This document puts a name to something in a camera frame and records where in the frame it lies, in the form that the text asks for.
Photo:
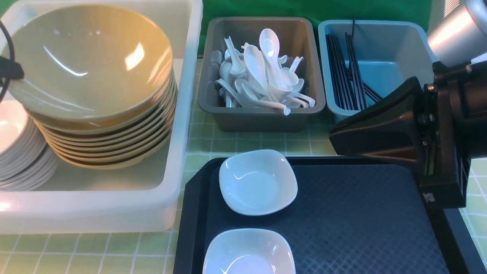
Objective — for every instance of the green checkered tablecloth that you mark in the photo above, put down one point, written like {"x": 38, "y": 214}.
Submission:
{"x": 153, "y": 253}

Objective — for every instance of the white ceramic soup spoon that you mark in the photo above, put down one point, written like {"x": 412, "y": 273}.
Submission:
{"x": 270, "y": 47}

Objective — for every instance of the black plastic serving tray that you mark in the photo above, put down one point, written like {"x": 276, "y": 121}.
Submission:
{"x": 350, "y": 216}

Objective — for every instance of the grey plastic spoon bin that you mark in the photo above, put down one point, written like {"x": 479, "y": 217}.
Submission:
{"x": 297, "y": 39}

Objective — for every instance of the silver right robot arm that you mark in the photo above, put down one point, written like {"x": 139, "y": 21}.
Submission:
{"x": 458, "y": 35}

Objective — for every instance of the tan noodle bowl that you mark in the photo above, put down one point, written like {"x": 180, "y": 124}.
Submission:
{"x": 90, "y": 62}

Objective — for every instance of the pile of white spoons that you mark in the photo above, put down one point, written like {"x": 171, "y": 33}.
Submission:
{"x": 244, "y": 91}

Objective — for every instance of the stack of tan bowls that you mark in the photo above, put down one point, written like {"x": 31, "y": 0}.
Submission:
{"x": 127, "y": 142}

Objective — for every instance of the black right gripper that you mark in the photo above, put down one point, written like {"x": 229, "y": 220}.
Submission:
{"x": 453, "y": 120}

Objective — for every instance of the white square dish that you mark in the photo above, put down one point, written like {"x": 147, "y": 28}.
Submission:
{"x": 257, "y": 183}
{"x": 249, "y": 251}

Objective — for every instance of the large white plastic tub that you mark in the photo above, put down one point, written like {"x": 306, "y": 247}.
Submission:
{"x": 141, "y": 198}

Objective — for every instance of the blue plastic chopstick bin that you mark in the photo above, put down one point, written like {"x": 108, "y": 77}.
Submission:
{"x": 388, "y": 53}

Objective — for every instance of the stack of white plates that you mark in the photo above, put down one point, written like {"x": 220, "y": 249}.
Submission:
{"x": 26, "y": 160}

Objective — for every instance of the bundle of black chopsticks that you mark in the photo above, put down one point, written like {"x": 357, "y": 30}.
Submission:
{"x": 349, "y": 89}

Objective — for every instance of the green cloth backdrop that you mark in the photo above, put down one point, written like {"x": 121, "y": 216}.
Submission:
{"x": 316, "y": 11}

